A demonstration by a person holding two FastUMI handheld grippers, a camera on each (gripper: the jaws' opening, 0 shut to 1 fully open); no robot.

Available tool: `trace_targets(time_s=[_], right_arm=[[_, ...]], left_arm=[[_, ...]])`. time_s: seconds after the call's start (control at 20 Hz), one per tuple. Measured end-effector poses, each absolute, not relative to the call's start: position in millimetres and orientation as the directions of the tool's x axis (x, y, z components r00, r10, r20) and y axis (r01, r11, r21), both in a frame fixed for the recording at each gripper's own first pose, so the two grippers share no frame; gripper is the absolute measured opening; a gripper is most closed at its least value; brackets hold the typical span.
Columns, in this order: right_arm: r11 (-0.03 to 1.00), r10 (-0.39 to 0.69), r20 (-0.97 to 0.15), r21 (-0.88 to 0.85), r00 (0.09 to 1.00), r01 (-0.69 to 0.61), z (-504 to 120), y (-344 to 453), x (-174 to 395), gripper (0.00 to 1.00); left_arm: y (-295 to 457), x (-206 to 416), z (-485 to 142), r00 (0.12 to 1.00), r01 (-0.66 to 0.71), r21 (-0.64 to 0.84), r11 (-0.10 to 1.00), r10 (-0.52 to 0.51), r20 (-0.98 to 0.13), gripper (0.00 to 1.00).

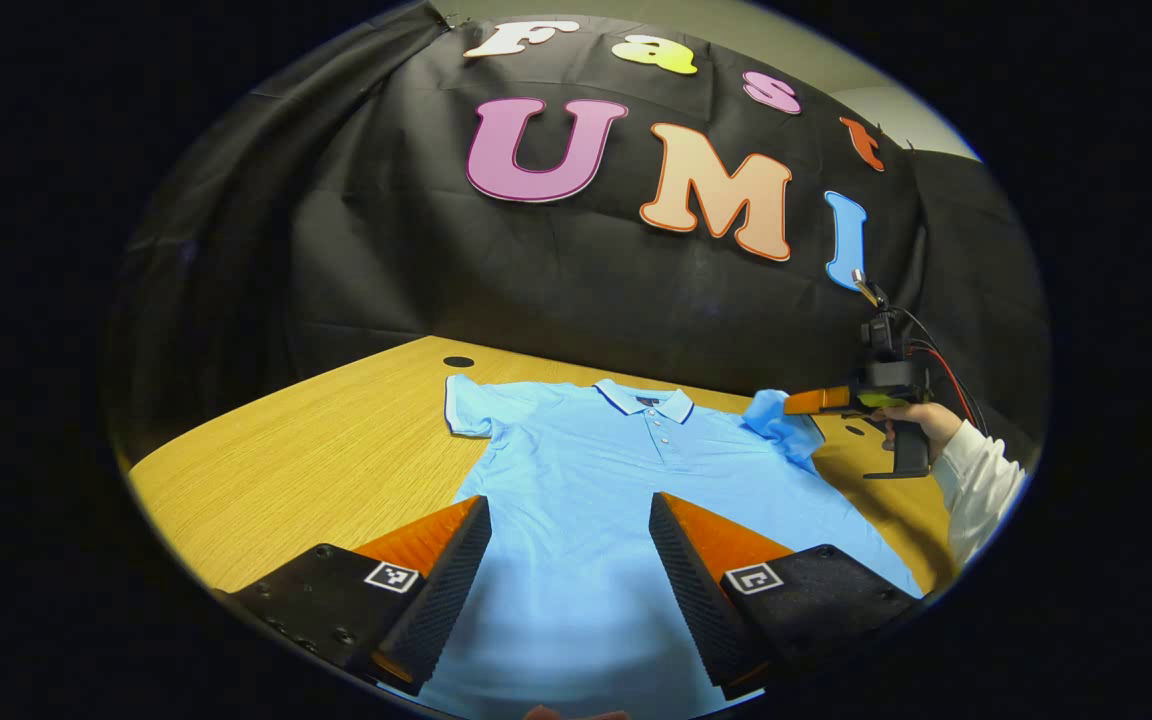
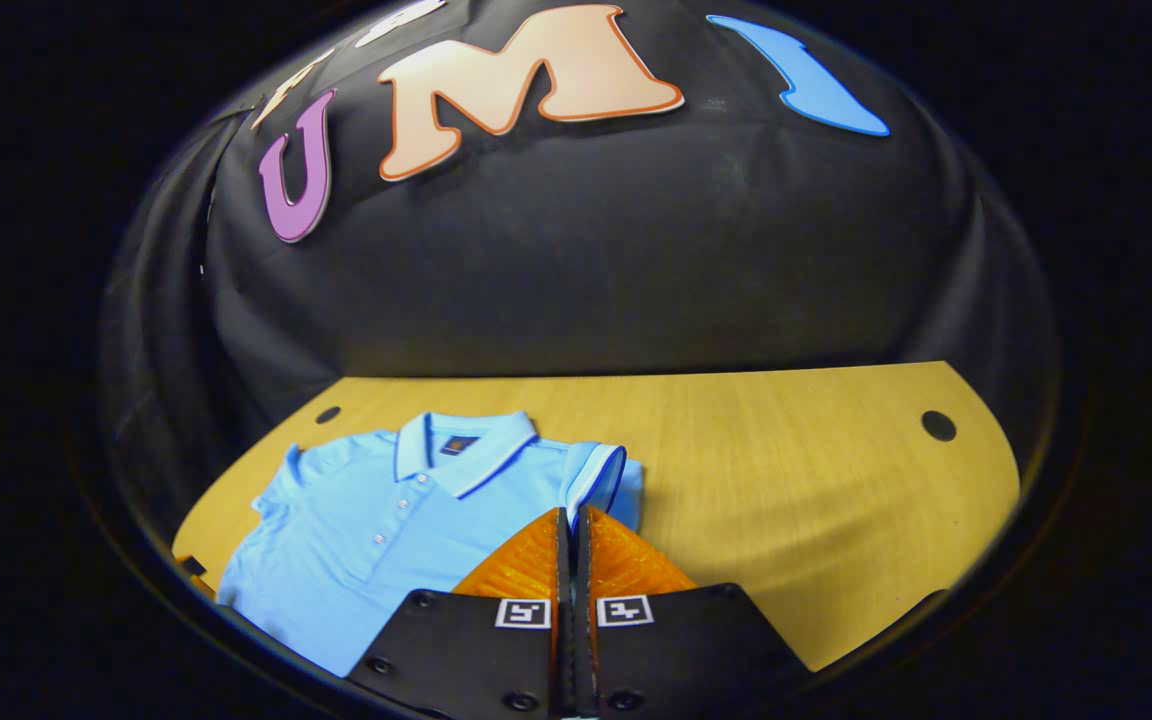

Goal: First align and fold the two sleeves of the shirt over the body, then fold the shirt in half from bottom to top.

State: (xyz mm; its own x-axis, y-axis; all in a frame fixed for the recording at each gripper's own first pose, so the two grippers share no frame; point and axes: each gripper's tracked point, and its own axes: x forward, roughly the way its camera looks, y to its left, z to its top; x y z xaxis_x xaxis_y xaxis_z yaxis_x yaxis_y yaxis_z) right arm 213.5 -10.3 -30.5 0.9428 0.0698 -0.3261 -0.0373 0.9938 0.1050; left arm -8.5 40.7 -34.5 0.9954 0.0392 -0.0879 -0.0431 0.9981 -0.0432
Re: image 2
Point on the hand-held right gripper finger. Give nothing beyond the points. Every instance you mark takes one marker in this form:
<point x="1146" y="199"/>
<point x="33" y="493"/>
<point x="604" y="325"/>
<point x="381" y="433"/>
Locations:
<point x="584" y="600"/>
<point x="563" y="600"/>

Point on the black table grommet hole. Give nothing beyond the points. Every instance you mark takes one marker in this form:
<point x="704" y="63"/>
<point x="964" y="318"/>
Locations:
<point x="938" y="425"/>
<point x="328" y="414"/>

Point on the black backdrop cloth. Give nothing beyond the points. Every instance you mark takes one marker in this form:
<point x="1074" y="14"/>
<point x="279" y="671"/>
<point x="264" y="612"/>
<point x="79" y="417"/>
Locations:
<point x="586" y="260"/>

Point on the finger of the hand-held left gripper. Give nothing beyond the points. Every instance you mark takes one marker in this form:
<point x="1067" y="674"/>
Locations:
<point x="198" y="582"/>

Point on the light blue polo T-shirt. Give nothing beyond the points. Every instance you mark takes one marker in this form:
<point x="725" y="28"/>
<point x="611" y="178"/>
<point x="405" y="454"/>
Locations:
<point x="356" y="540"/>

